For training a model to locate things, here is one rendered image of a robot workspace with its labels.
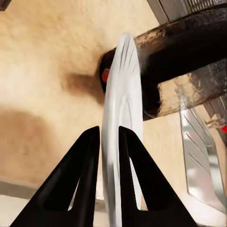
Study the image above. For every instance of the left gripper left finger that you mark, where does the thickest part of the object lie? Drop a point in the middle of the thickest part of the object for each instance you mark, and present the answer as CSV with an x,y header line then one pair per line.
x,y
72,180

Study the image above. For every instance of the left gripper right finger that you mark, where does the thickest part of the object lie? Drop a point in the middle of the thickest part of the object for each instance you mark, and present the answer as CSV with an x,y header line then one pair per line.
x,y
165,209

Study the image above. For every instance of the saucer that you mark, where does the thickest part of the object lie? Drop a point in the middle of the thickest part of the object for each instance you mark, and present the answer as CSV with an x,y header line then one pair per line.
x,y
123,107

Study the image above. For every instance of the drop in sink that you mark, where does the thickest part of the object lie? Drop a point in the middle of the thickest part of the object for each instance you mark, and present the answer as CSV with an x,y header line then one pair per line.
x,y
203,172

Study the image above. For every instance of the fixed window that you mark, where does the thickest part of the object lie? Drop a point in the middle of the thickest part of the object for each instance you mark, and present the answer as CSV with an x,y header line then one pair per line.
x,y
168,10

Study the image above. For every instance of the countertop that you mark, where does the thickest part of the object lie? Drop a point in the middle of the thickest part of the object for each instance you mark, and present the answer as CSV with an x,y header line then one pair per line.
x,y
51,92

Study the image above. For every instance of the electric kettle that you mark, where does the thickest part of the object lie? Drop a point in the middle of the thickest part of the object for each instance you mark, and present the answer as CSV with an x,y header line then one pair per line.
x,y
183,62

